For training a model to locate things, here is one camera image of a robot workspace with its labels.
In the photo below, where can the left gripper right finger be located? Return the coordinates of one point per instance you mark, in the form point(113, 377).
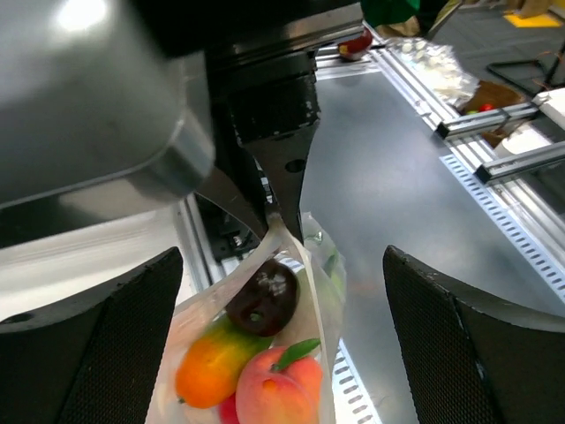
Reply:
point(470, 356)

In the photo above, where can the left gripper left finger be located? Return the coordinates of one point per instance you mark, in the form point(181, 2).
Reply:
point(92, 357)

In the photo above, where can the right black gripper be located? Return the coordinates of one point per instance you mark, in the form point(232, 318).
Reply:
point(242, 47)

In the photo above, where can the green orange mango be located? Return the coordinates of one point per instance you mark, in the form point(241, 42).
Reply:
point(210, 369)

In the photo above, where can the green leafy vegetable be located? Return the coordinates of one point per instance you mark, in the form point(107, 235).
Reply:
point(325, 253)

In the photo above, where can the dark purple fruit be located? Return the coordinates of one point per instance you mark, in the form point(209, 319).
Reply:
point(267, 302)

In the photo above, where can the red tomato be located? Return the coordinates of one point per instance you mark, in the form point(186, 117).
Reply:
point(227, 411)

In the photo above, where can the clear zip top bag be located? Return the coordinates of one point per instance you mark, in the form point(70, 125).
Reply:
point(319, 314)

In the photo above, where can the orange peach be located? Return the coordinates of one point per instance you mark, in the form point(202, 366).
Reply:
point(281, 385)

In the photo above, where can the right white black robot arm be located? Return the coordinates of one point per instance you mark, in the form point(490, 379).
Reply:
point(110, 109)

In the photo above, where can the clear bag white pieces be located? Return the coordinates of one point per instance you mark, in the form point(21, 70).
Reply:
point(437, 67)

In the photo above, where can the white slotted cable duct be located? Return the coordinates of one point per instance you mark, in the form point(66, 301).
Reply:
point(434, 211)

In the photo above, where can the red fruit on rail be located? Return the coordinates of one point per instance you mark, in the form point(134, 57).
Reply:
point(354, 49)

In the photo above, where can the aluminium rail frame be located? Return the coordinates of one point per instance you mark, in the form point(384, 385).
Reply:
point(380, 110)

